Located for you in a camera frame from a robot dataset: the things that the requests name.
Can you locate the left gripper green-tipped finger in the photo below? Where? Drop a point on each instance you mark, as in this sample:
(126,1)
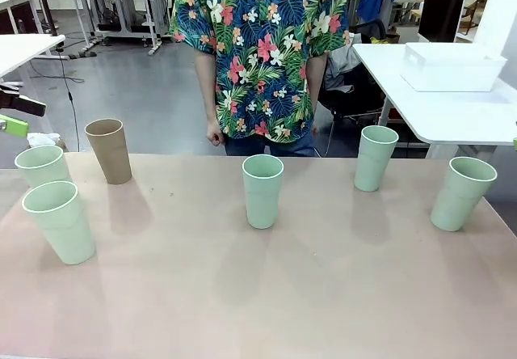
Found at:
(24,106)
(14,125)

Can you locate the light green plastic cup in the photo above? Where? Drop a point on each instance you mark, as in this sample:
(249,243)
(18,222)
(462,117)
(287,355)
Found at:
(40,167)
(456,201)
(262,201)
(64,229)
(371,165)

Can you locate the white plastic storage basket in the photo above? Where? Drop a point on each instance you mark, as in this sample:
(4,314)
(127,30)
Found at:
(452,68)

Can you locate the person's right forearm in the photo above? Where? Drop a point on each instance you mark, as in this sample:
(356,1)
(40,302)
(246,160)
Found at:
(206,88)

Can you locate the person's left forearm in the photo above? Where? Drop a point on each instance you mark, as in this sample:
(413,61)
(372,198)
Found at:
(317,88)

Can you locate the person's right hand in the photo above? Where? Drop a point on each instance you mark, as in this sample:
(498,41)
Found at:
(214,134)

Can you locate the person's left hand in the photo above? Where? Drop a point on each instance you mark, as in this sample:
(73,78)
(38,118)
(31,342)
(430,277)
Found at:
(314,127)

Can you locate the white desk with rounded corner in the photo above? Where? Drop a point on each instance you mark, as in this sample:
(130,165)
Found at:
(24,49)

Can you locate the black stand pole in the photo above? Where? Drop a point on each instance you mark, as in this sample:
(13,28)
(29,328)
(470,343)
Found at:
(46,7)

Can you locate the black computer monitor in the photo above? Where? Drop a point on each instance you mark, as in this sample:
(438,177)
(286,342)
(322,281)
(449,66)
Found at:
(440,13)

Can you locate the grey garment on chair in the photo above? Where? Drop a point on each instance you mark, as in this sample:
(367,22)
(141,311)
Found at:
(343,68)

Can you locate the blue jeans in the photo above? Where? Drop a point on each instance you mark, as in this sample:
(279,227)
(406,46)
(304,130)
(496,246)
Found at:
(250,145)

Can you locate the person in floral shirt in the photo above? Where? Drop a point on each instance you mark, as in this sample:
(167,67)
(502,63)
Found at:
(262,43)

